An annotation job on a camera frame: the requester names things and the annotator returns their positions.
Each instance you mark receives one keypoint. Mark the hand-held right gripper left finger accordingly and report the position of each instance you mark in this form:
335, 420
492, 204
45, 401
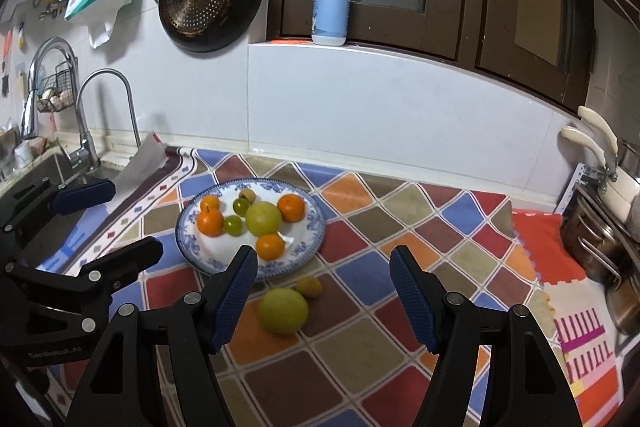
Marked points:
232, 302

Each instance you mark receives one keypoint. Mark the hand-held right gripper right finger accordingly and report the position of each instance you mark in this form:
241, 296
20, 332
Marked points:
415, 302

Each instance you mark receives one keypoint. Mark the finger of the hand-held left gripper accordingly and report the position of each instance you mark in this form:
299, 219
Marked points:
85, 196
130, 259

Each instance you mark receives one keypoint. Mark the large yellow-green citrus fruit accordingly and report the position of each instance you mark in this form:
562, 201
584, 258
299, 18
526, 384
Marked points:
263, 219
283, 311

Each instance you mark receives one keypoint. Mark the small green citrus fruit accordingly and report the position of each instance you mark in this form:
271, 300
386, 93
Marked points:
242, 206
232, 225

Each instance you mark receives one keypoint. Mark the orange with stem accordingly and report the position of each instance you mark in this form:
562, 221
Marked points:
210, 224

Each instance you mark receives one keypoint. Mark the blue patterned white plate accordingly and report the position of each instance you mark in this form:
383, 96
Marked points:
300, 247

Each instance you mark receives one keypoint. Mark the dark kitchen sink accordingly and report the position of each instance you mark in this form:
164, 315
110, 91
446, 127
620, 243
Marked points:
30, 172

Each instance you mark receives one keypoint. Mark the white cup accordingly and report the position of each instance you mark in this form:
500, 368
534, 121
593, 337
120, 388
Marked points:
22, 154

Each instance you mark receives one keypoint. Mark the small yellow fruit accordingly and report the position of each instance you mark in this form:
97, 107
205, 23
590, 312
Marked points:
308, 287

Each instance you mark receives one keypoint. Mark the colourful checked tablecloth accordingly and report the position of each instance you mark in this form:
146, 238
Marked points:
380, 232

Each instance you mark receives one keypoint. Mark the small brown fruit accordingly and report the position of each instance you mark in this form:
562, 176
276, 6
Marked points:
246, 195

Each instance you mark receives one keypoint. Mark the tangerine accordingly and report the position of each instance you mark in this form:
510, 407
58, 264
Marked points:
291, 208

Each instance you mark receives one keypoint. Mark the thin gooseneck faucet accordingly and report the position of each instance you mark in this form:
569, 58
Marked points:
105, 73

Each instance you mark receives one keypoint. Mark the red foam mat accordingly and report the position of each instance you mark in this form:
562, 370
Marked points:
560, 257

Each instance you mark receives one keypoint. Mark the chrome pull-down faucet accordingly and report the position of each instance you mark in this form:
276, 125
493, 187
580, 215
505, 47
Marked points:
50, 44

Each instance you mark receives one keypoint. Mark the white plastic bag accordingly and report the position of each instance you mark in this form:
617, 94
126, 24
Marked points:
102, 29

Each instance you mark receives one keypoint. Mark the stainless steel pot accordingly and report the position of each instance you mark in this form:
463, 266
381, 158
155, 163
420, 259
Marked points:
590, 237

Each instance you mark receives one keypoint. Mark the steel pots with utensils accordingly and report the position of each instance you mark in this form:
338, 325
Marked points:
575, 187

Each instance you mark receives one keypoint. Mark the white pot with lid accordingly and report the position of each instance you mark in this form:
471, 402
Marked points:
625, 192

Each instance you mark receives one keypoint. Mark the dark brown window frame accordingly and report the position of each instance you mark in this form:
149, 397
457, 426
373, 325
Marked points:
470, 7

